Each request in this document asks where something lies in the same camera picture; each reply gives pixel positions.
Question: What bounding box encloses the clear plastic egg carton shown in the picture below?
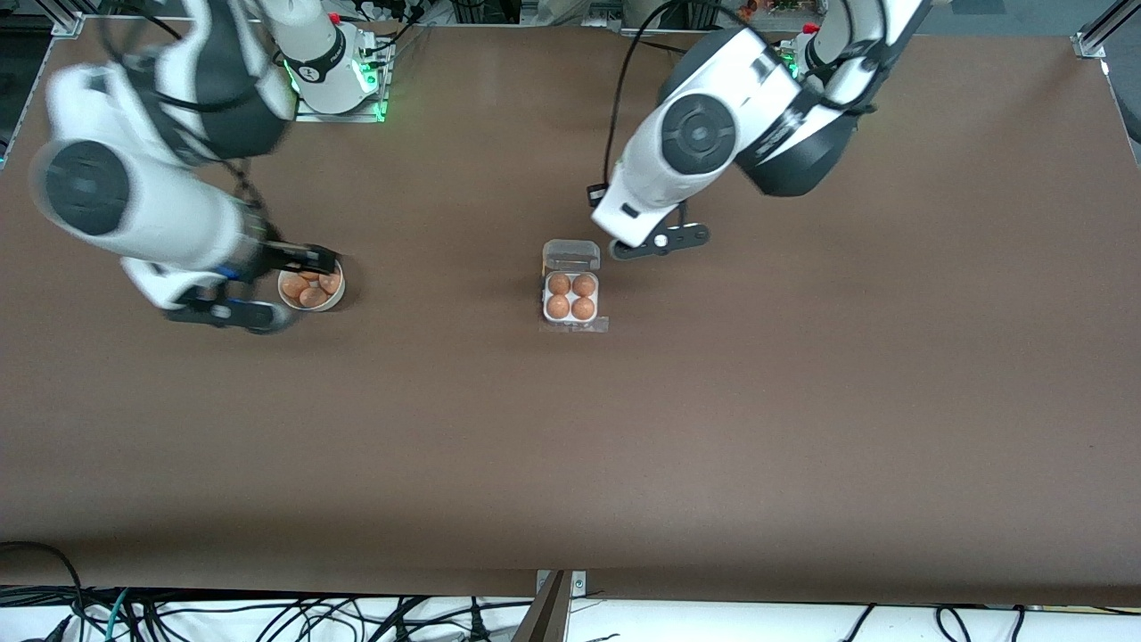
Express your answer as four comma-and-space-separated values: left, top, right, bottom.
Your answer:
541, 239, 610, 335

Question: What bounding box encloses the white round bowl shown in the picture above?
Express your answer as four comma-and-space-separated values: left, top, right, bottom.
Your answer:
277, 259, 345, 313

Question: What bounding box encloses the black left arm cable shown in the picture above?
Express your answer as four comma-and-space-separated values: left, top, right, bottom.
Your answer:
587, 0, 750, 208

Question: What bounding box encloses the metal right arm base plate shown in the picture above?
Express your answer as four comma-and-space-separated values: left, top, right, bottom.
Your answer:
294, 40, 390, 124

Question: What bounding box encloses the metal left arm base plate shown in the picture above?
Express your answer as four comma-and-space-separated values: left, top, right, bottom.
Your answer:
774, 37, 808, 86

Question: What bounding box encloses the aluminium frame profile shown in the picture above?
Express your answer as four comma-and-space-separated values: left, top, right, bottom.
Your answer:
36, 0, 86, 38
1072, 0, 1141, 59

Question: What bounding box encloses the black looped floor cable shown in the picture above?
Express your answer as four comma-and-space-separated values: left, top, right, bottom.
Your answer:
0, 541, 86, 642

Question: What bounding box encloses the dark aluminium profile post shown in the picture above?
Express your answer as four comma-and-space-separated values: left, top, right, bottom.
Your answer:
513, 571, 571, 642

